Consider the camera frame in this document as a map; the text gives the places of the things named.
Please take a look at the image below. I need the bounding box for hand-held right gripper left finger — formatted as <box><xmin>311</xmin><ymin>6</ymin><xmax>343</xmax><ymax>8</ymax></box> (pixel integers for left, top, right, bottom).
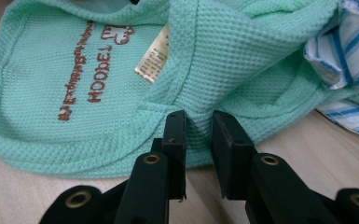
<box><xmin>114</xmin><ymin>109</ymin><xmax>188</xmax><ymax>224</ymax></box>

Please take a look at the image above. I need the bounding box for mint green garment striped lining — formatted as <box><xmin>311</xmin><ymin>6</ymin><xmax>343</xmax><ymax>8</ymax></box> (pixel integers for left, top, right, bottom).
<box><xmin>0</xmin><ymin>0</ymin><xmax>359</xmax><ymax>180</ymax></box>

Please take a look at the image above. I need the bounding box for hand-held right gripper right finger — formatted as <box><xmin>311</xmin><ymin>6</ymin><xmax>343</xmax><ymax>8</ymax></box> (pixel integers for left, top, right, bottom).
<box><xmin>212</xmin><ymin>109</ymin><xmax>340</xmax><ymax>224</ymax></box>

